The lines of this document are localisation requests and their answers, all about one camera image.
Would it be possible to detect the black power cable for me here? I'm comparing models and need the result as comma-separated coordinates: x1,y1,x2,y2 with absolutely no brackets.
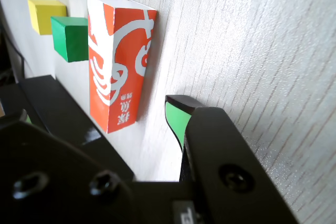
0,24,26,83

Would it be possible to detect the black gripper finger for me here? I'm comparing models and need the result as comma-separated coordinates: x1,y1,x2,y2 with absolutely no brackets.
0,111,138,224
164,94,300,224

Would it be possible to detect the yellow wooden cube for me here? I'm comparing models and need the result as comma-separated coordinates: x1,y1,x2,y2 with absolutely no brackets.
27,0,68,36

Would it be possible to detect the green wooden cube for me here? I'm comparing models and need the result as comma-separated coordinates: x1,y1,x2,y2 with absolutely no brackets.
50,16,89,63

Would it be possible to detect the orange white carton box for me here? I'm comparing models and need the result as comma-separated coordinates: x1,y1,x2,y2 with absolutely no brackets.
87,0,158,134

